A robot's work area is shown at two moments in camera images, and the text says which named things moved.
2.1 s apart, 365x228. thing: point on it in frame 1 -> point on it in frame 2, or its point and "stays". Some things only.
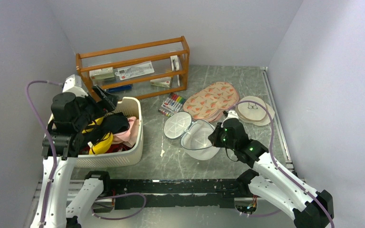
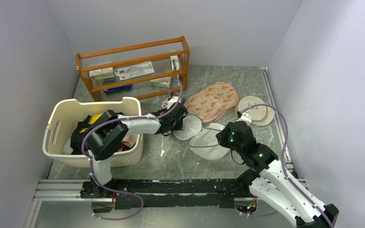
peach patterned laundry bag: (209, 103) stays
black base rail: (137, 194) stays
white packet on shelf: (132, 71) stays
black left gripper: (108, 102) -> (179, 126)
